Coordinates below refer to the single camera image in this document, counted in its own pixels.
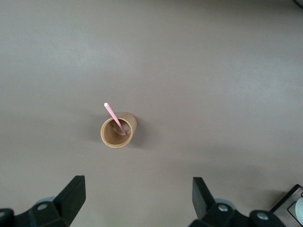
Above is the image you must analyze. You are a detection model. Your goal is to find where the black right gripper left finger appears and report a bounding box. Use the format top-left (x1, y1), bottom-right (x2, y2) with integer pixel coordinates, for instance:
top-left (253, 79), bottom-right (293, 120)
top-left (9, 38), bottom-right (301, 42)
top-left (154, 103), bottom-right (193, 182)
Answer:
top-left (0, 175), bottom-right (86, 227)

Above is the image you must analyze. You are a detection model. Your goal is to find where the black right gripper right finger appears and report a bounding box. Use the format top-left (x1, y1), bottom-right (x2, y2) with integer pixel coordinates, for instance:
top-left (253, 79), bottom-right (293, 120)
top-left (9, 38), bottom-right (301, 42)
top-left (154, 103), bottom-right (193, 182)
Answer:
top-left (188, 177), bottom-right (287, 227)

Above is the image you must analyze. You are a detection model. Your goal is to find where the pink chopstick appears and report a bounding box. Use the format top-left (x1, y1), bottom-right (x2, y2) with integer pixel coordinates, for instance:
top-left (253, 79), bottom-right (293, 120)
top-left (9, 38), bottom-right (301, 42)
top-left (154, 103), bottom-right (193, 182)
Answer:
top-left (104, 102), bottom-right (130, 136)

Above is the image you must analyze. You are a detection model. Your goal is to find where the brown cylindrical cup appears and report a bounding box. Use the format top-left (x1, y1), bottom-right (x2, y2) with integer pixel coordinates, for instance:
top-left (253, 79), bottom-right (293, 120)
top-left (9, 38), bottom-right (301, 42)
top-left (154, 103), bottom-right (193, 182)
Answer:
top-left (99, 111), bottom-right (138, 149)

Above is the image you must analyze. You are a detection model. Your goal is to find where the black wire cup rack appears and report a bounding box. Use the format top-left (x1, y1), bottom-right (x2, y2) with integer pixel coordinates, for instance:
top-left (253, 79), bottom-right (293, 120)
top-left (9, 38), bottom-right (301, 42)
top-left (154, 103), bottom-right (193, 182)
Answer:
top-left (269, 183), bottom-right (303, 226)

